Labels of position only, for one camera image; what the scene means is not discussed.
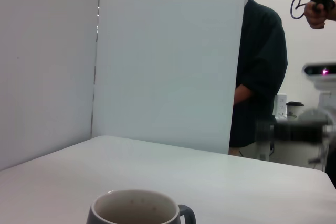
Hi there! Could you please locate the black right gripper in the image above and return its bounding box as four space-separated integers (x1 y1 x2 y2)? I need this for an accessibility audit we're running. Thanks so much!
271 121 329 142

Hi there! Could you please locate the grey ceramic mug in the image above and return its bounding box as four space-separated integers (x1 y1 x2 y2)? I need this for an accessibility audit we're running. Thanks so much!
86 189 197 224

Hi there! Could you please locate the paper cup with black lid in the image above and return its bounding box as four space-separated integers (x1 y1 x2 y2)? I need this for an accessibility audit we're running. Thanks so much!
286 101 305 119

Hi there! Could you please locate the bare hand holding camera rig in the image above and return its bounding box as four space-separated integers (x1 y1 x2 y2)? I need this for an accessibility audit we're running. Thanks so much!
303 0 329 30

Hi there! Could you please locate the white box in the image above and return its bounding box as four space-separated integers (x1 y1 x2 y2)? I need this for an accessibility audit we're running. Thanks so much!
274 93 287 117

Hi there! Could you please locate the person in dark jacket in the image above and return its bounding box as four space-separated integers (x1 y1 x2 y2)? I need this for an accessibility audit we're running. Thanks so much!
228 0 289 156

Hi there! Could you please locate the white robot head with camera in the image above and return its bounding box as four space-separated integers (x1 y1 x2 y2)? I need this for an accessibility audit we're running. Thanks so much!
301 62 336 91

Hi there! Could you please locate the black camera rig cable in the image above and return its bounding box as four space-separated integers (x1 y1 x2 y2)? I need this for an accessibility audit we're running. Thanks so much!
290 0 309 20

